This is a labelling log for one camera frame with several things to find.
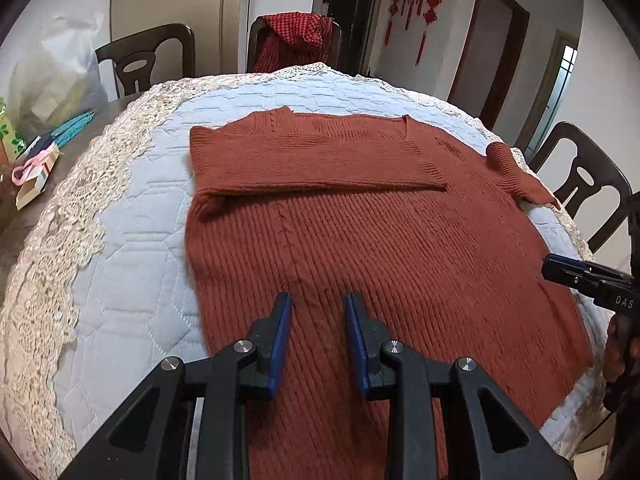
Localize rust red knit sweater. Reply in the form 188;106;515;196
184;107;593;479

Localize person right hand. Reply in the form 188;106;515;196
602;314;625;382

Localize dark wooden chair right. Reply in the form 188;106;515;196
528;122;632;252

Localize light blue quilted cover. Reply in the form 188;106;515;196
54;64;495;445

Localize cream lace tablecloth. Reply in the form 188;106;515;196
0;60;609;478

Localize small white cardboard box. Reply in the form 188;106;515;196
15;169;50;210

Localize pink scissors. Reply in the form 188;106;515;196
11;143;60;186

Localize green floral box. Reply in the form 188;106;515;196
0;99;26;164

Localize white plastic bag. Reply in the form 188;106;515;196
8;13;107;140

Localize dark wooden chair left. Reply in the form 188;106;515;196
96;23;195;96

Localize red checkered garment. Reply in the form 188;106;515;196
252;11;335;74

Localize dark wooden chair with garment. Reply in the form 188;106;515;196
246;13;344;74

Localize beige refrigerator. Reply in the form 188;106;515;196
111;0;250;77

